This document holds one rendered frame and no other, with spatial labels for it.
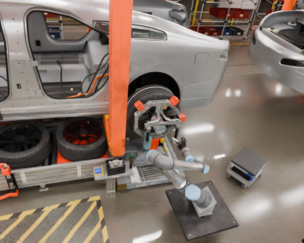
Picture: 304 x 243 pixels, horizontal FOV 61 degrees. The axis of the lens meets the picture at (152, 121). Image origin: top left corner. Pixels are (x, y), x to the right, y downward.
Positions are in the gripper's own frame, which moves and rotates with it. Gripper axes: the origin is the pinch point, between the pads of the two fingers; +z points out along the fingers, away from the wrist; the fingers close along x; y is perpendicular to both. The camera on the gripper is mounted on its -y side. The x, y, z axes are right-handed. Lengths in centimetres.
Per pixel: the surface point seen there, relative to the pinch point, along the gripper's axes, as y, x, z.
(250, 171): 50, 97, -27
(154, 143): 32.1, -17.1, 25.3
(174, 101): -28.6, -0.5, 26.4
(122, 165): 29, -63, -7
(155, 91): -34, -19, 41
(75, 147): 33, -112, 34
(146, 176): 77, -27, 12
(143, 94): -31, -33, 43
